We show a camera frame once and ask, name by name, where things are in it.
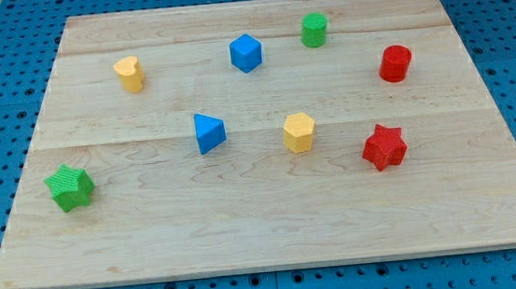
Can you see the green star block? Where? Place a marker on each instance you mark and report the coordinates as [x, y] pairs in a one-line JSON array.
[[70, 187]]

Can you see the red star block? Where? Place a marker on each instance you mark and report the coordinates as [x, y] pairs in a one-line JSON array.
[[385, 147]]

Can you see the blue triangle block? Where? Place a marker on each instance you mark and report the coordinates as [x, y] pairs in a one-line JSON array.
[[209, 132]]

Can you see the wooden board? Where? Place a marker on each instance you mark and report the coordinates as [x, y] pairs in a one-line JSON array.
[[162, 212]]

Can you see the green cylinder block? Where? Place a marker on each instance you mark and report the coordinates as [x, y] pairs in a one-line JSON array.
[[314, 30]]

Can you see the yellow heart block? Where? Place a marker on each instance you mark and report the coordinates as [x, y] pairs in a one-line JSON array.
[[130, 73]]

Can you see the red cylinder block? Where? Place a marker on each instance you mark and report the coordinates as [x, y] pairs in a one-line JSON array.
[[395, 63]]

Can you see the yellow hexagon block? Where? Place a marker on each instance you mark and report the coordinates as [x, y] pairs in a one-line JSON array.
[[298, 132]]

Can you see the blue cube block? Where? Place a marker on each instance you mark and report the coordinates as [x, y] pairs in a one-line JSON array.
[[246, 53]]

